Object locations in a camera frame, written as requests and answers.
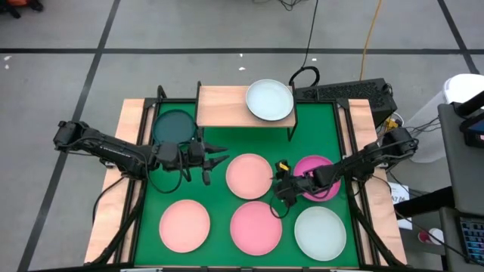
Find pink plate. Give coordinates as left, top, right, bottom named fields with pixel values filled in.
left=229, top=200, right=283, bottom=257

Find pale blue plate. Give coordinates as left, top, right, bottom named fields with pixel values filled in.
left=293, top=206, right=347, bottom=262
left=245, top=79, right=295, bottom=122

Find orange and black object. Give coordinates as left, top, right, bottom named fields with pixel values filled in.
left=0, top=0, right=45, bottom=19

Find red and white cup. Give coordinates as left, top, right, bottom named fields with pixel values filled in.
left=417, top=227, right=445, bottom=245

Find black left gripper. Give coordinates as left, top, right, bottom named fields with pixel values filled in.
left=157, top=140, right=231, bottom=173

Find black arm base cable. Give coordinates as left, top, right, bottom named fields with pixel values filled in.
left=92, top=176, right=126, bottom=224

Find black keyboard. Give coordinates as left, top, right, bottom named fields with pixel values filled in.
left=457, top=215, right=484, bottom=266

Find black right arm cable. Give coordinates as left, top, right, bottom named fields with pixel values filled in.
left=268, top=192, right=293, bottom=220

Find green table mat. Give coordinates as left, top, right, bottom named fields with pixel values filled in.
left=134, top=101, right=360, bottom=268

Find black table frame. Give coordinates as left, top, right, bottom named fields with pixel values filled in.
left=85, top=85, right=408, bottom=267

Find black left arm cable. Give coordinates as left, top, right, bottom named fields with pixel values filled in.
left=145, top=165, right=190, bottom=195

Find white paper sheet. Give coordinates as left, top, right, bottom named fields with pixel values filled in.
left=387, top=182, right=414, bottom=230

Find grey side cart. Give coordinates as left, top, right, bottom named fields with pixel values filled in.
left=392, top=101, right=484, bottom=272

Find white bin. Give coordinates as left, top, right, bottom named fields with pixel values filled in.
left=406, top=73, right=484, bottom=163

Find black hanging cable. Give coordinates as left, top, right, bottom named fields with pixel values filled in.
left=289, top=0, right=321, bottom=87

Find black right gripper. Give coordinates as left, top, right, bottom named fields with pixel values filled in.
left=270, top=168, right=318, bottom=207

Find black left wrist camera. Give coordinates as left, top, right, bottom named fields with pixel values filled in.
left=188, top=142, right=206, bottom=162

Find wooden shelf black legs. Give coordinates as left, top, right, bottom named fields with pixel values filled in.
left=194, top=80, right=299, bottom=143

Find salmon plate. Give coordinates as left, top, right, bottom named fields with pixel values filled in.
left=159, top=199, right=211, bottom=254
left=225, top=153, right=274, bottom=200

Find dark teal plate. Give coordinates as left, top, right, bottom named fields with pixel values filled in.
left=152, top=109, right=197, bottom=147

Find yellow hanging cable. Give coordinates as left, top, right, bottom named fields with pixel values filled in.
left=358, top=0, right=383, bottom=81

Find magenta plate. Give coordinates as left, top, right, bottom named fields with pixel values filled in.
left=293, top=154, right=342, bottom=202

